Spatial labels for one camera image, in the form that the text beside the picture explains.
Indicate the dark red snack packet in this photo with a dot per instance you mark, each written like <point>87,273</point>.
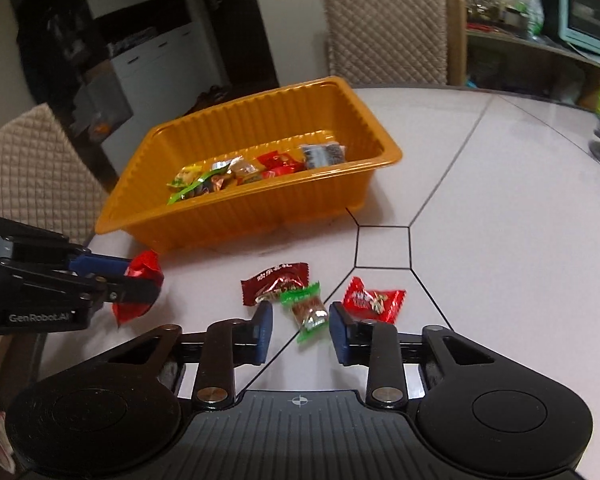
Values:
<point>275,280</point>

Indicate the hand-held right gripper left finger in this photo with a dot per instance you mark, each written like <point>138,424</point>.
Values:
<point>262,332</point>

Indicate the white cabinet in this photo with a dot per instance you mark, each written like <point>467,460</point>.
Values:
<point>145,70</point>

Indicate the wooden shelf unit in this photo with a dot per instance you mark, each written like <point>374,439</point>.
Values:
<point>505,45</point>

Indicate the chair with quilted beige cover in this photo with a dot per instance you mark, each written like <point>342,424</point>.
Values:
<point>30,170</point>
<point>385,30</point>

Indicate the tan snack packet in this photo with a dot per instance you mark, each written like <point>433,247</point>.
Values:
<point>245,170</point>

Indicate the dark hanging jacket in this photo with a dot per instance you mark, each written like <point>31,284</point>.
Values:
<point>40,60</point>

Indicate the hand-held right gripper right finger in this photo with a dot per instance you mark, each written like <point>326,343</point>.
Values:
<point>337,335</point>

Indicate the red snack packet with picture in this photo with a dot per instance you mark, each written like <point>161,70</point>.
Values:
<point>375,300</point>

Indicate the orange bag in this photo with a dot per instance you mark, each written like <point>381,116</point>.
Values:
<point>100,129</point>

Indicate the shiny red snack packet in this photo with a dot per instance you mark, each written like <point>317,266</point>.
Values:
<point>142,265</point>

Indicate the green brown snack packet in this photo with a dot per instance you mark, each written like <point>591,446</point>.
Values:
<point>217,177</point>

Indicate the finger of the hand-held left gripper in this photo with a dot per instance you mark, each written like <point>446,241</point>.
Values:
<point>102,265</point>
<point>135,291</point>

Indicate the dark clear snack packet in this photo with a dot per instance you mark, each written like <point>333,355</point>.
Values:
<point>322,155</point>

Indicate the orange plastic tray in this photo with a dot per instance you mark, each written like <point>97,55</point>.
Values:
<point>280,120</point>

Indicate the green white snack packet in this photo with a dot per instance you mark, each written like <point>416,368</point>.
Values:
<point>187,180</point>

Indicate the green white bag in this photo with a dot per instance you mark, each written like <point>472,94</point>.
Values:
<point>531,7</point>

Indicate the green brown candy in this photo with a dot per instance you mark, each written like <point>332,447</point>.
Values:
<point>307,310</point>

